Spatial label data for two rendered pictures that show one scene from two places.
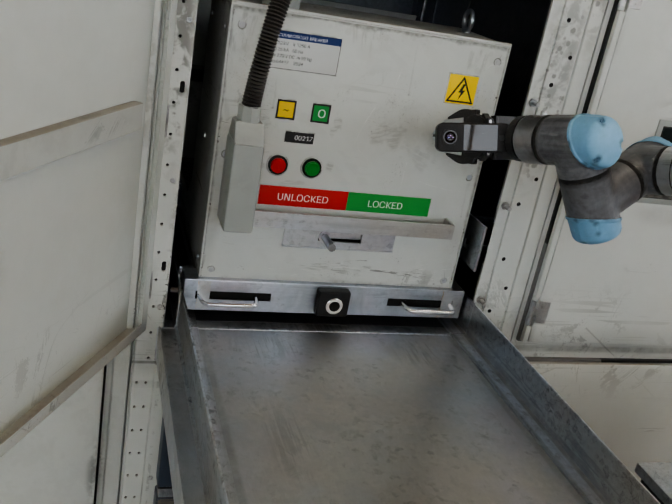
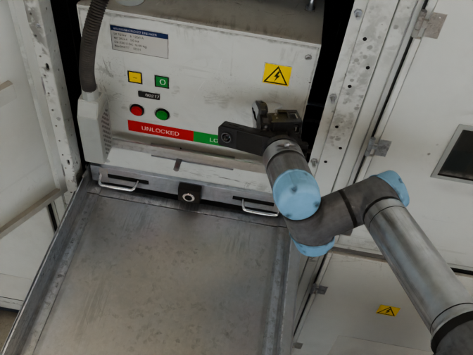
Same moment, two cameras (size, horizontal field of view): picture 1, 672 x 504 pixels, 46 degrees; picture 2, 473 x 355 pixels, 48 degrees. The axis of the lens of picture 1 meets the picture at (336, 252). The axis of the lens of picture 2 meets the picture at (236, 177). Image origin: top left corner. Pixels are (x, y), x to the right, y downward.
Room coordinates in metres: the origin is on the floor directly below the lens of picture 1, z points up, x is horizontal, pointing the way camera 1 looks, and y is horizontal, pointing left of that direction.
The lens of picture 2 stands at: (0.54, -0.45, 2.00)
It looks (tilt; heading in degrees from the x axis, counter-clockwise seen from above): 49 degrees down; 22
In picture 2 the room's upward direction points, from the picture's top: 8 degrees clockwise
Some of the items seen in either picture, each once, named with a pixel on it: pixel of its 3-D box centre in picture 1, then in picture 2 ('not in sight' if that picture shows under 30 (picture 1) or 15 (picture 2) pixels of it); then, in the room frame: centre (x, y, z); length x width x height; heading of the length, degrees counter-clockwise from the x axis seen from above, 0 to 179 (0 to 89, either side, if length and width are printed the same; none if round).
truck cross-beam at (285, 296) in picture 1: (327, 293); (192, 182); (1.35, 0.00, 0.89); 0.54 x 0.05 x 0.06; 110
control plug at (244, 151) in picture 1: (240, 173); (96, 125); (1.19, 0.17, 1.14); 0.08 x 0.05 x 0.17; 20
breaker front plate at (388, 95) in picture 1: (354, 167); (193, 117); (1.33, 0.00, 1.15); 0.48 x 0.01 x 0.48; 110
